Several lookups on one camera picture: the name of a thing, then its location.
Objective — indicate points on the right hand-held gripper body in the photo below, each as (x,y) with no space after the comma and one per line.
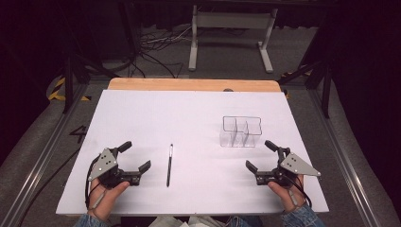
(298,165)

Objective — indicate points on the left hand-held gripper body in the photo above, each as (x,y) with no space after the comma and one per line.
(105,164)

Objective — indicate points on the person's right hand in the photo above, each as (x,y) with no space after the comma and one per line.
(288,197)

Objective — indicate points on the person's left hand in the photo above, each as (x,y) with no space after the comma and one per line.
(105,201)

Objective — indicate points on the black and white striped pen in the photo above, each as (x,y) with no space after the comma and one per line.
(169,165)

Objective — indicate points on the clear plastic divided organiser box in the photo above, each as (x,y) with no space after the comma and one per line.
(241,131)

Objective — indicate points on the person's blue jeans lap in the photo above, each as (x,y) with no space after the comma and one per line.
(244,221)

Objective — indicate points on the white table cover board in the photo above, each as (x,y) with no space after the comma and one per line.
(195,126)

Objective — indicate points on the white cloth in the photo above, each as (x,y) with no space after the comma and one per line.
(183,222)

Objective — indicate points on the yellow and black floor tape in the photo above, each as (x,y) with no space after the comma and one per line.
(56,91)

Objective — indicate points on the aluminium floor rail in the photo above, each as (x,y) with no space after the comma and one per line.
(38,160)
(345,164)

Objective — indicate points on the white metal stand frame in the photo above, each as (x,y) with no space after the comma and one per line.
(231,20)

